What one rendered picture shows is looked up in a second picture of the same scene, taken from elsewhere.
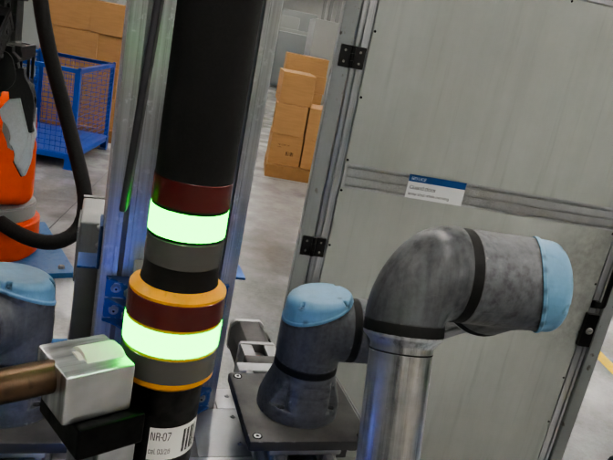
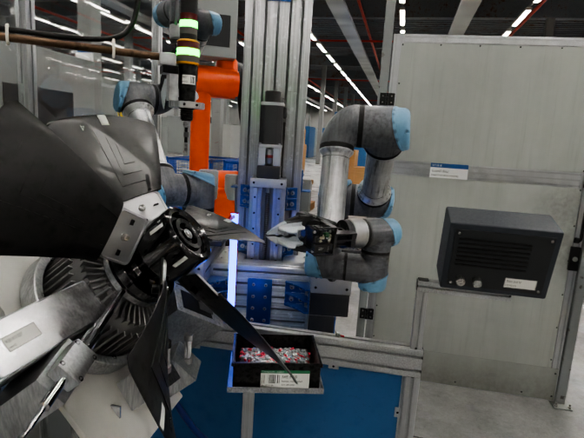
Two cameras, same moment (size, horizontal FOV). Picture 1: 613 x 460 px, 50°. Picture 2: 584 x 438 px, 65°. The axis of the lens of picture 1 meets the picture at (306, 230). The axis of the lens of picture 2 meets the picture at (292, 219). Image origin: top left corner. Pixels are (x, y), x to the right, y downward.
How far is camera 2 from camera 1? 76 cm
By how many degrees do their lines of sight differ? 21
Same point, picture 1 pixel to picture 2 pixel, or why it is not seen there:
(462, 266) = (353, 114)
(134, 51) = (246, 79)
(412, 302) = (333, 131)
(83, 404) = (164, 59)
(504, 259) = (374, 111)
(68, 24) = not seen: hidden behind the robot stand
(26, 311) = (202, 184)
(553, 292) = (397, 122)
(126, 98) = (244, 100)
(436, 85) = (440, 108)
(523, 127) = (501, 126)
